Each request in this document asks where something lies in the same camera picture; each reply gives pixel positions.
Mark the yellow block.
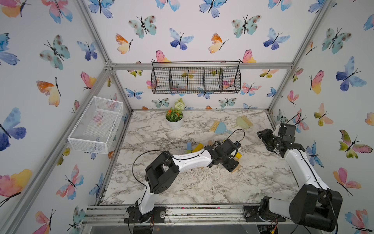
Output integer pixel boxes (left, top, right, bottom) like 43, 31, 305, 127
235, 153, 242, 160
192, 143, 204, 153

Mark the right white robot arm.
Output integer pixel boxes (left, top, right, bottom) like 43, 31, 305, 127
243, 123, 343, 232

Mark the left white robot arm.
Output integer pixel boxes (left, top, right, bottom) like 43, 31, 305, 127
124, 139, 241, 224

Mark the white pot with plant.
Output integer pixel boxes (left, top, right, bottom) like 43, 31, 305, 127
165, 98, 186, 130

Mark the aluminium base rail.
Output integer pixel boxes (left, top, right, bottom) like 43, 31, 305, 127
83, 203, 293, 226

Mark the black wire wall basket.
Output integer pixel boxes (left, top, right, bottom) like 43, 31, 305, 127
148, 61, 242, 95

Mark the white mesh wall basket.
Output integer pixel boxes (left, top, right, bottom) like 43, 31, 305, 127
68, 96, 123, 154

